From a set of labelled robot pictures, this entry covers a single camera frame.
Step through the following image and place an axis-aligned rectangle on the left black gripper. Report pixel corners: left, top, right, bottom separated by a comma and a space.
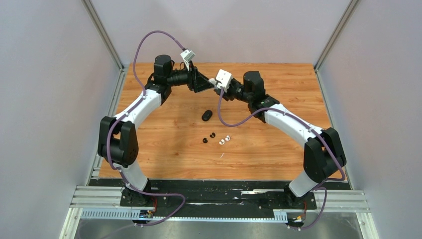
166, 60, 213, 93

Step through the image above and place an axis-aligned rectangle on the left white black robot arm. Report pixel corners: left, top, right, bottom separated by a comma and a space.
98, 55, 216, 206

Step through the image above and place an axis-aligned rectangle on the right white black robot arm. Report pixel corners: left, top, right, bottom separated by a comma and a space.
209, 69, 346, 208

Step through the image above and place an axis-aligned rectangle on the black earbud charging case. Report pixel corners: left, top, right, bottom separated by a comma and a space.
201, 110, 213, 121

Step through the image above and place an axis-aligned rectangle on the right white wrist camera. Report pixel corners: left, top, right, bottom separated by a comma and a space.
215, 69, 233, 92

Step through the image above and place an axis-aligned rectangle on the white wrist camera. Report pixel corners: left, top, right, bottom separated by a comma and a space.
180, 48, 196, 71
215, 69, 233, 92

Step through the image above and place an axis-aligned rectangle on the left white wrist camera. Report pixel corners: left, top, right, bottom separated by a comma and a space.
180, 48, 196, 71

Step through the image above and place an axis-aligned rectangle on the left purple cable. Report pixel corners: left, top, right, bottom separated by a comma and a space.
105, 30, 186, 227

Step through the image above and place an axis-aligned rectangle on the purple cable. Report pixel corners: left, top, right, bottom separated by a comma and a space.
216, 88, 346, 231
105, 30, 186, 227

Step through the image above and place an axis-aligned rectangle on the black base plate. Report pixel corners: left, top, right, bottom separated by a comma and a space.
89, 178, 330, 219

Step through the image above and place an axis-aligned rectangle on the left aluminium frame post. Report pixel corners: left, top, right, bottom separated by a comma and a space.
81, 0, 125, 71

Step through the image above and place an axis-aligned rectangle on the aluminium frame post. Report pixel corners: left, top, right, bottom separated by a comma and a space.
81, 0, 125, 71
314, 0, 360, 73

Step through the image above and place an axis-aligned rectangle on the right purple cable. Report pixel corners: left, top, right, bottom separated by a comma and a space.
216, 88, 346, 231

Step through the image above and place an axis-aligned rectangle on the white slotted cable duct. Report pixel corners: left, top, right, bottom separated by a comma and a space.
80, 210, 289, 223

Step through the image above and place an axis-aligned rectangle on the right aluminium frame post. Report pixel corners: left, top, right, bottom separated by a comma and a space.
314, 0, 360, 73

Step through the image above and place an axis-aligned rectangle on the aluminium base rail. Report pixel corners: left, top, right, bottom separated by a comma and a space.
70, 186, 370, 213

